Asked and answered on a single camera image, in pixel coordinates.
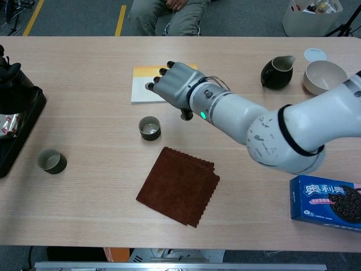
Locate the yellow and white booklet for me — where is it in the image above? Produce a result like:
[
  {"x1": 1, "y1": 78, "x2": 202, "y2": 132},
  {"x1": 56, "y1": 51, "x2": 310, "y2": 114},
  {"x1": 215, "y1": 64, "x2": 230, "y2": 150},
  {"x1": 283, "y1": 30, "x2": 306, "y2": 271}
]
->
[{"x1": 130, "y1": 63, "x2": 198, "y2": 105}]

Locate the white round lid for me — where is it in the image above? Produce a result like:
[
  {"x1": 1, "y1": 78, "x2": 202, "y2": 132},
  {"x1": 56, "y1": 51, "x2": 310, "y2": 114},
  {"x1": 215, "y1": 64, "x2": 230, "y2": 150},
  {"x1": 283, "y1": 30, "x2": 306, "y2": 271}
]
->
[{"x1": 303, "y1": 47, "x2": 328, "y2": 62}]

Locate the orange brown round object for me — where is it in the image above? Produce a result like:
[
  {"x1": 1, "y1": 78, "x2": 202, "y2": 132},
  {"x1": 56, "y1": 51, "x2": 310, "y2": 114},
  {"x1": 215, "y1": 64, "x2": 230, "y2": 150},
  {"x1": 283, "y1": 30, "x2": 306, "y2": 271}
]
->
[{"x1": 103, "y1": 247, "x2": 130, "y2": 263}]

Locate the white storage bin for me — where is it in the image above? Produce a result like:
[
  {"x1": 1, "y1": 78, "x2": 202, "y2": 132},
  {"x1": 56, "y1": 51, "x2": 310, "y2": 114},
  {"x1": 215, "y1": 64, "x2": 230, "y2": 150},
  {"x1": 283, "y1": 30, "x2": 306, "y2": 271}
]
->
[{"x1": 281, "y1": 0, "x2": 344, "y2": 37}]

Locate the brown folded tea cloth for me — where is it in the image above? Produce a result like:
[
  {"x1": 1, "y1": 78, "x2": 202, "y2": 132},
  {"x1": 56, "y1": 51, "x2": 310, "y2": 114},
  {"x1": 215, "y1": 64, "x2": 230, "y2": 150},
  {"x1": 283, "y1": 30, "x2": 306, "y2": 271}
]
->
[{"x1": 135, "y1": 146, "x2": 221, "y2": 228}]

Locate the black plastic tray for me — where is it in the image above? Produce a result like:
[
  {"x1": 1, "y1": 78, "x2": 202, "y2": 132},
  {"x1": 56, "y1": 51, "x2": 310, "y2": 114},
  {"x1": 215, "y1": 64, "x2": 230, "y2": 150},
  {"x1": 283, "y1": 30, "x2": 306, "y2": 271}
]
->
[{"x1": 0, "y1": 86, "x2": 47, "y2": 179}]

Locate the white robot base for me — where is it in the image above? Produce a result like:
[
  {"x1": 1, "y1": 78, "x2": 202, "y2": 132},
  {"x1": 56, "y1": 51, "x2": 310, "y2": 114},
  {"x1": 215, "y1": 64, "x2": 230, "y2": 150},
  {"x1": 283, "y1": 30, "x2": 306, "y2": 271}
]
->
[{"x1": 129, "y1": 248, "x2": 226, "y2": 263}]

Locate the black cast iron teapot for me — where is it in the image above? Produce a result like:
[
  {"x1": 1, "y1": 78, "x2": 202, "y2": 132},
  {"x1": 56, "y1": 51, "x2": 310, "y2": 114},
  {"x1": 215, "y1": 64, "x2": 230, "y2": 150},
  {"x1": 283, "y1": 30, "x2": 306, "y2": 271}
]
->
[{"x1": 0, "y1": 70, "x2": 43, "y2": 116}]

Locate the chrome base stool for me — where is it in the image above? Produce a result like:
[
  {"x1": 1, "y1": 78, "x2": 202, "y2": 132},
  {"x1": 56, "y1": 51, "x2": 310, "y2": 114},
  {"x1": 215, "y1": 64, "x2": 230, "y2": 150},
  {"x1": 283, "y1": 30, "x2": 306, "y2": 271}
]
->
[{"x1": 162, "y1": 21, "x2": 202, "y2": 37}]

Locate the dark cup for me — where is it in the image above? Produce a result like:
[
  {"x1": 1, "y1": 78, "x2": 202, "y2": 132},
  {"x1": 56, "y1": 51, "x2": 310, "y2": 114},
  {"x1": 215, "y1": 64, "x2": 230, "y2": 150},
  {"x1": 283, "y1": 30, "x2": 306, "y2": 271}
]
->
[
  {"x1": 37, "y1": 148, "x2": 68, "y2": 175},
  {"x1": 138, "y1": 116, "x2": 162, "y2": 142}
]

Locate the blue Oreo cookie box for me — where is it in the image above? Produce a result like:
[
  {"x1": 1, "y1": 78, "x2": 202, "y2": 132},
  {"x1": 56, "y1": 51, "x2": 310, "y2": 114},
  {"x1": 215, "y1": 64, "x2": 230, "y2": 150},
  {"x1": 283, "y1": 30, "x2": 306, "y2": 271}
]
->
[{"x1": 289, "y1": 174, "x2": 361, "y2": 233}]

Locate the aluminium profile rail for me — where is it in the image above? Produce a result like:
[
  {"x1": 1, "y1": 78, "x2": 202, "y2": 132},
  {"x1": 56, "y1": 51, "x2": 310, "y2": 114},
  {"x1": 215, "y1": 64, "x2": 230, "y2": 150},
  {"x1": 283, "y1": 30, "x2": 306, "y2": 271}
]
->
[{"x1": 34, "y1": 261, "x2": 327, "y2": 271}]

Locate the person in khaki trousers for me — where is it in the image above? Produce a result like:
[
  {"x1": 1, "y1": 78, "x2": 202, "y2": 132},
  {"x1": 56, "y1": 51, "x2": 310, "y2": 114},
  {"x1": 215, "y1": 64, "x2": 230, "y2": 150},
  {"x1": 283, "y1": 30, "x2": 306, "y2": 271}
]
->
[{"x1": 129, "y1": 0, "x2": 212, "y2": 37}]

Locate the white ceramic bowl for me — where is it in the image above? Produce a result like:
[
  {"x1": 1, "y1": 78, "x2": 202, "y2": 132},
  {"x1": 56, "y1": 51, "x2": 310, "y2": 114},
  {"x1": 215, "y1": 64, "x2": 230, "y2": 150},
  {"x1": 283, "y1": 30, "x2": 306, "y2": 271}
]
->
[{"x1": 303, "y1": 60, "x2": 348, "y2": 97}]

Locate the dark pouring pitcher beige inside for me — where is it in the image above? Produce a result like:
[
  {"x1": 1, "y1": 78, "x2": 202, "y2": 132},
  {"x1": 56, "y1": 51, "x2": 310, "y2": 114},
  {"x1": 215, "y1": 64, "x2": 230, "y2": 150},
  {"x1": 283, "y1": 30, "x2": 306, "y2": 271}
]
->
[{"x1": 260, "y1": 55, "x2": 296, "y2": 90}]

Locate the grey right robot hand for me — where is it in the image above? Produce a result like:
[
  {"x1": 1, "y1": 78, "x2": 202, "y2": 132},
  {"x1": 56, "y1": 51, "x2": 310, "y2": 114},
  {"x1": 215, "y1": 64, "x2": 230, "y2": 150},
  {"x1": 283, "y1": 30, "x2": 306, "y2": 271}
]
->
[{"x1": 144, "y1": 60, "x2": 207, "y2": 121}]

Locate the black tripod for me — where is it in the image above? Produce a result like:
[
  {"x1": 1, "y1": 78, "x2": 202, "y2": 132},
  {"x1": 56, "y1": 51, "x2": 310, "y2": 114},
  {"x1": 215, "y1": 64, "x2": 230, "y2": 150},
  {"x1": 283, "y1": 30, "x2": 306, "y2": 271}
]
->
[{"x1": 324, "y1": 0, "x2": 361, "y2": 37}]

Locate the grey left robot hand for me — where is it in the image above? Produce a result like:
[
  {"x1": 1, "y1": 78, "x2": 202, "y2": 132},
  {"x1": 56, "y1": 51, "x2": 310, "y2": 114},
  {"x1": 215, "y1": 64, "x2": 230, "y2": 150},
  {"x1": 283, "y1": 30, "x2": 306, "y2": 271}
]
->
[{"x1": 0, "y1": 44, "x2": 23, "y2": 86}]

